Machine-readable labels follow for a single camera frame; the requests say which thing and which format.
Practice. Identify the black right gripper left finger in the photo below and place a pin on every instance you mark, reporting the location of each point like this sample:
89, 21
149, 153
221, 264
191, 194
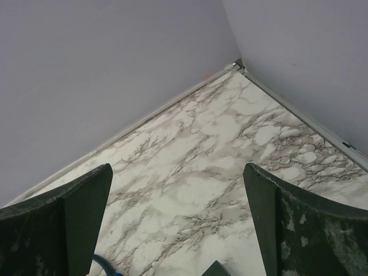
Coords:
56, 232

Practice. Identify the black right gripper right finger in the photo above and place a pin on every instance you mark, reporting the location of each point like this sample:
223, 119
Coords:
302, 233

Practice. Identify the blue handled cutting pliers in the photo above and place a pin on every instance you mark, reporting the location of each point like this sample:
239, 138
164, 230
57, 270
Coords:
105, 265

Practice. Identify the aluminium table edge frame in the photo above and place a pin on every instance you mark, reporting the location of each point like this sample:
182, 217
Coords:
345, 148

